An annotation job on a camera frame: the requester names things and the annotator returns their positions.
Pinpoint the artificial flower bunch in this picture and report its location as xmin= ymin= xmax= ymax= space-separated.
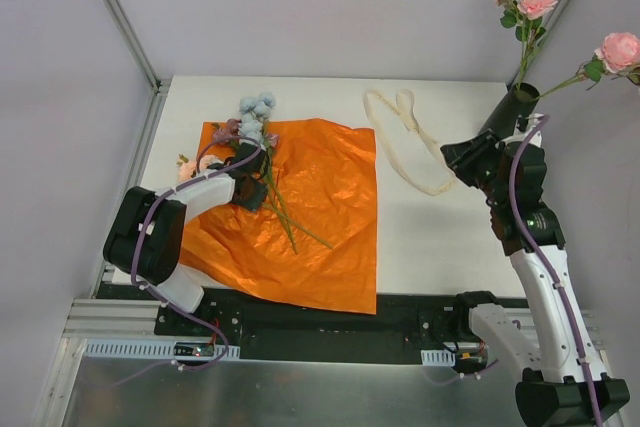
xmin=177 ymin=92 xmax=332 ymax=251

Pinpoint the orange paper flower wrapping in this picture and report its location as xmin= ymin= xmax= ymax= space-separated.
xmin=180 ymin=119 xmax=378 ymax=314

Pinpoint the cream printed ribbon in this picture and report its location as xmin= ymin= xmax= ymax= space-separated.
xmin=363 ymin=89 xmax=456 ymax=197

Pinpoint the pink rose stem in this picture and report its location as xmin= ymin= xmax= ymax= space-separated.
xmin=538 ymin=32 xmax=639 ymax=99
xmin=493 ymin=0 xmax=558 ymax=88

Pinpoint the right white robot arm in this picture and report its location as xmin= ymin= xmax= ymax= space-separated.
xmin=441 ymin=131 xmax=630 ymax=426

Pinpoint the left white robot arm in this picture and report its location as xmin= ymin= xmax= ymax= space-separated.
xmin=103 ymin=137 xmax=269 ymax=336

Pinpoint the dark cylindrical vase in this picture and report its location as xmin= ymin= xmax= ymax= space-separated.
xmin=479 ymin=82 xmax=540 ymax=139

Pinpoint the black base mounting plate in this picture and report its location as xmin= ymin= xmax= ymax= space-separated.
xmin=144 ymin=285 xmax=531 ymax=363

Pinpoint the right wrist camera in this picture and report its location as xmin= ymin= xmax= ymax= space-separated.
xmin=512 ymin=113 xmax=547 ymax=148

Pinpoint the left aluminium frame post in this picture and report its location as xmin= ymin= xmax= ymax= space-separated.
xmin=102 ymin=0 xmax=162 ymax=94

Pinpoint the left white cable duct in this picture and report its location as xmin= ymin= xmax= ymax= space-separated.
xmin=85 ymin=339 xmax=240 ymax=362

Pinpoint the white cable duct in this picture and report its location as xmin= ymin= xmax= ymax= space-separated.
xmin=420 ymin=350 xmax=456 ymax=368
xmin=85 ymin=339 xmax=240 ymax=362

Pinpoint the right white cable duct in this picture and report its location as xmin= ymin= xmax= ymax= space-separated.
xmin=420 ymin=350 xmax=456 ymax=368

